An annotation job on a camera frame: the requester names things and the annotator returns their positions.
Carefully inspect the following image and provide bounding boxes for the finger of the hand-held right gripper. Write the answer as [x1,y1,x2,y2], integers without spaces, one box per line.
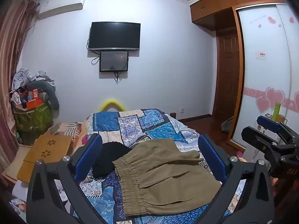
[241,126,288,163]
[256,115,299,145]

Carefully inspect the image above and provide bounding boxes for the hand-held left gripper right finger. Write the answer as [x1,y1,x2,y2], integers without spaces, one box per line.
[196,135,276,224]

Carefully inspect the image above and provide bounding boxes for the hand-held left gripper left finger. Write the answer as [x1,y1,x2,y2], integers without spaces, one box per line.
[26,133,108,224]

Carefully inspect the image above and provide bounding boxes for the khaki pants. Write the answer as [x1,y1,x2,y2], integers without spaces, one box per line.
[112,138,222,217]

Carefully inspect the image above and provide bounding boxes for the person's right hand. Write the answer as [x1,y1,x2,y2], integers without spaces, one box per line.
[270,177,281,197]

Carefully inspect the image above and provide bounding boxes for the green bottle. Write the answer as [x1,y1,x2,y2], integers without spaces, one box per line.
[271,102,282,122]

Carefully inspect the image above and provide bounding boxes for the black garment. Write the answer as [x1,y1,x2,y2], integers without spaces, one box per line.
[92,142,132,180]

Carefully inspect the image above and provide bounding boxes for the grey bag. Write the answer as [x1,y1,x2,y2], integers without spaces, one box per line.
[221,117,234,133]

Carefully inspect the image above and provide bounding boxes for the striped orange blanket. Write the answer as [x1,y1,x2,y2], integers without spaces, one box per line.
[47,122,82,137]

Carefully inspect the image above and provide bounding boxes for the wardrobe with heart-print sliding doors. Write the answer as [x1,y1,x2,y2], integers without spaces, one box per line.
[228,2,299,150]

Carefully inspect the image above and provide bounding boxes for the bamboo lap desk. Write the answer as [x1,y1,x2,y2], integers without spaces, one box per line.
[17,135,73,183]

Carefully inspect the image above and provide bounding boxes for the blue patchwork bedspread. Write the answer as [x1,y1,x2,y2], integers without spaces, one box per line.
[70,108,246,224]

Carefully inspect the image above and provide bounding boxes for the yellow curved cushion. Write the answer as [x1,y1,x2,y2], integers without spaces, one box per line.
[98,99,127,112]

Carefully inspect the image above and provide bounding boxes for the brown wooden door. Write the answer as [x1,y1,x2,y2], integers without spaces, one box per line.
[214,28,241,119]

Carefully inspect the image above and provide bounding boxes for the green laundry hamper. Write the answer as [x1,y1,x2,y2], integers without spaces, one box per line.
[13,105,55,145]

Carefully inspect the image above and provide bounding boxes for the grey neck pillow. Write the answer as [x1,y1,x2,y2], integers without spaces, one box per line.
[28,80,60,110]

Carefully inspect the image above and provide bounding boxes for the orange box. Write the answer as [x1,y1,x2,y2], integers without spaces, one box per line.
[26,98,45,110]

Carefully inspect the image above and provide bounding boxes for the pile of grey clothes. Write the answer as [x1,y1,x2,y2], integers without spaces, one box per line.
[12,68,55,91]

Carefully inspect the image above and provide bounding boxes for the wooden overhead cabinet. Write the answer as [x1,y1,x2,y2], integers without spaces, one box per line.
[190,0,290,31]

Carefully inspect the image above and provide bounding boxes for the striped pink curtain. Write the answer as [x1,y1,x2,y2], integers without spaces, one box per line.
[0,0,39,168]

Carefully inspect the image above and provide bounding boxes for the white air conditioner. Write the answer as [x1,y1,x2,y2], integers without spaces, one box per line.
[38,0,87,19]

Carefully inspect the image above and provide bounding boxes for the small wall-mounted monitor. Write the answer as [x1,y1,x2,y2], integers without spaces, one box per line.
[100,51,129,72]

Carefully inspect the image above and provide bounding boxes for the wall-mounted black television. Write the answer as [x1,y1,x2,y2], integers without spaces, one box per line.
[88,22,141,51]

